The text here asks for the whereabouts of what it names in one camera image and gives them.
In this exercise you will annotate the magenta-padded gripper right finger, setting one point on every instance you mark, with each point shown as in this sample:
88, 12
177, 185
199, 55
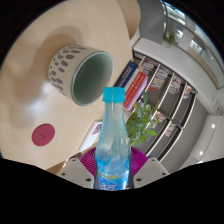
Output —
150, 170

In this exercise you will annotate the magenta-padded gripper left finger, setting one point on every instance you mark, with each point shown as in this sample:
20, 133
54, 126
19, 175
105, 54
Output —
75, 170

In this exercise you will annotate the clear drink bottle blue cap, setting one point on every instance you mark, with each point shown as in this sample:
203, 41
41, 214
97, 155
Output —
112, 140

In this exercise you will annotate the flat round red coaster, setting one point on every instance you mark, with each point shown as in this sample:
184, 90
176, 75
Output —
43, 135

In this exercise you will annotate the potted green plant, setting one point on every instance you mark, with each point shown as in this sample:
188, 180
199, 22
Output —
141, 121

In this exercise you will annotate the grey shelf unit with books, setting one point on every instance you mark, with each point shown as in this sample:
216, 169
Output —
173, 110

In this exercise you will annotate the pink book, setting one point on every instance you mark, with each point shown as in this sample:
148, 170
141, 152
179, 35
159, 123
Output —
135, 98

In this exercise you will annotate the ceiling lights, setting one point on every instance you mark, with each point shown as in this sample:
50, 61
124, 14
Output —
213, 126

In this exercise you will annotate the red book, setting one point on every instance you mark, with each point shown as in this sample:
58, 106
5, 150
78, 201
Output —
132, 83
140, 80

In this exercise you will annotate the beige spotted mug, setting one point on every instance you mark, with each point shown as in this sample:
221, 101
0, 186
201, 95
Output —
63, 71

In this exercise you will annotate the small plant by window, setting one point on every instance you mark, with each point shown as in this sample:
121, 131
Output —
170, 38

